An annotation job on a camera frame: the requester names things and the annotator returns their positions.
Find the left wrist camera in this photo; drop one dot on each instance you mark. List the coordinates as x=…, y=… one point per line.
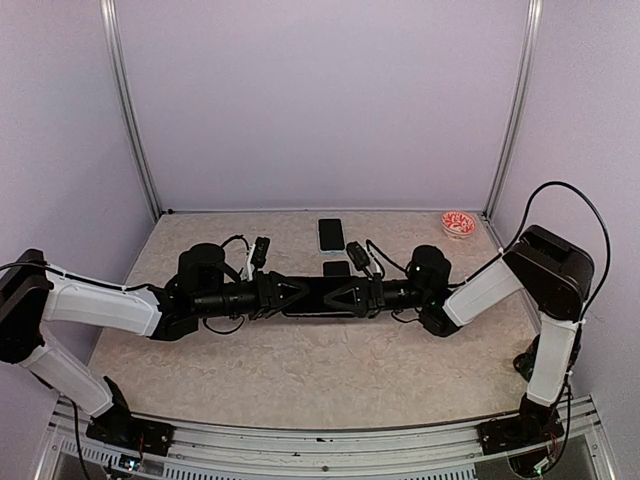
x=256, y=257

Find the teal green phone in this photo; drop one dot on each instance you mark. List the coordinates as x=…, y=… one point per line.
x=331, y=235

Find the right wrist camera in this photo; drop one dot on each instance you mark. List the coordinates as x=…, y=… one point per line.
x=363, y=260

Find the light blue phone case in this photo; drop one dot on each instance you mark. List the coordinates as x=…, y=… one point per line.
x=332, y=251

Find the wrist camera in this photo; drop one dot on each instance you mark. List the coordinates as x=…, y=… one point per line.
x=256, y=257
x=363, y=260

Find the left aluminium frame post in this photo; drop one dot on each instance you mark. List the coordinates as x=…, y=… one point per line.
x=108, y=9

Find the red white patterned bowl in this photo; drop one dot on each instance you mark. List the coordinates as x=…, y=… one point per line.
x=458, y=224

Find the aluminium frame post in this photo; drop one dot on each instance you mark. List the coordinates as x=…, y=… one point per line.
x=517, y=107
x=108, y=9

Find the black phone case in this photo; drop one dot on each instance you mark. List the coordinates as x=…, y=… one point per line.
x=315, y=312

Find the dark green mug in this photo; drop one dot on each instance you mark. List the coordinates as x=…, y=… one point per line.
x=524, y=363

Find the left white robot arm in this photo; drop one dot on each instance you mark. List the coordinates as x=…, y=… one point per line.
x=205, y=286

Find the front aluminium rail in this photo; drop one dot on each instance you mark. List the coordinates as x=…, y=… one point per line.
x=450, y=450

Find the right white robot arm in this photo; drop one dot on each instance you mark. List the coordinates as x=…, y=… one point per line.
x=554, y=273

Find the black phone silver edge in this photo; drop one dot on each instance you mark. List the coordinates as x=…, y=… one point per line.
x=336, y=269

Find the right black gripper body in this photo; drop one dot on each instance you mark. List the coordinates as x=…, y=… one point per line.
x=376, y=297

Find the right aluminium frame post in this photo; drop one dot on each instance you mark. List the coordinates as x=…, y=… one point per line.
x=517, y=107

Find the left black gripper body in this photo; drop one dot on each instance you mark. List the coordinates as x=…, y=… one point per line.
x=266, y=304

